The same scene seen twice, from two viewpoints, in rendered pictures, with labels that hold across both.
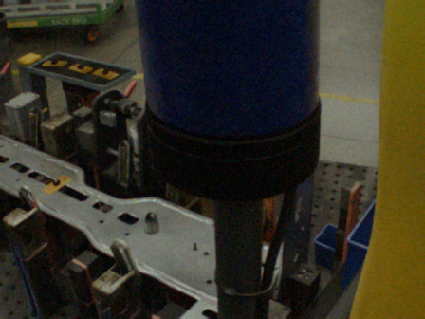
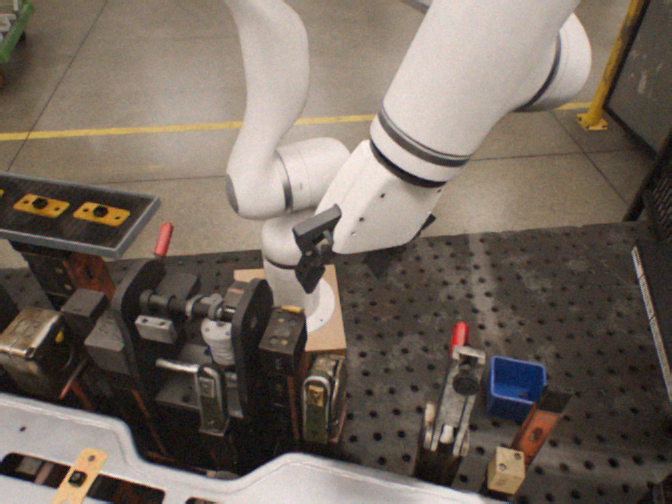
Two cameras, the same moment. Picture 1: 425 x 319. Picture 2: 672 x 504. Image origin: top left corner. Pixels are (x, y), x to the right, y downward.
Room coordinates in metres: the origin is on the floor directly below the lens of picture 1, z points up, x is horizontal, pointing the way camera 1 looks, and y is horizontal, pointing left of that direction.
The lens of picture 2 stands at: (0.97, 0.12, 1.69)
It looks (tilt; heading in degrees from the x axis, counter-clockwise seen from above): 45 degrees down; 330
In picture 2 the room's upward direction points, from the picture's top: straight up
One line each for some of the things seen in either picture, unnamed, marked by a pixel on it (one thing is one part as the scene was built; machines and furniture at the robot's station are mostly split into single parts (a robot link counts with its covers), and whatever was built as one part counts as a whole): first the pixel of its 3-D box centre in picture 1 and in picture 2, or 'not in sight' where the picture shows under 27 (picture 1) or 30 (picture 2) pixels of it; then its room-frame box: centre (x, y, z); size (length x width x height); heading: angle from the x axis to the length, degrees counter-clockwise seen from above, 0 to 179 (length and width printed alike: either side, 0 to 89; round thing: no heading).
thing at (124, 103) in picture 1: (136, 176); (216, 385); (1.46, 0.06, 0.94); 0.18 x 0.13 x 0.49; 47
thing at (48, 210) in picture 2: (81, 67); (40, 203); (1.78, 0.20, 1.17); 0.08 x 0.04 x 0.01; 42
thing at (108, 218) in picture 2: (104, 72); (100, 212); (1.71, 0.12, 1.17); 0.08 x 0.04 x 0.01; 42
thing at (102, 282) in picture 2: (88, 132); (86, 300); (1.78, 0.21, 0.92); 0.10 x 0.08 x 0.45; 47
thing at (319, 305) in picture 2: not in sight; (292, 277); (1.67, -0.18, 0.88); 0.19 x 0.19 x 0.18
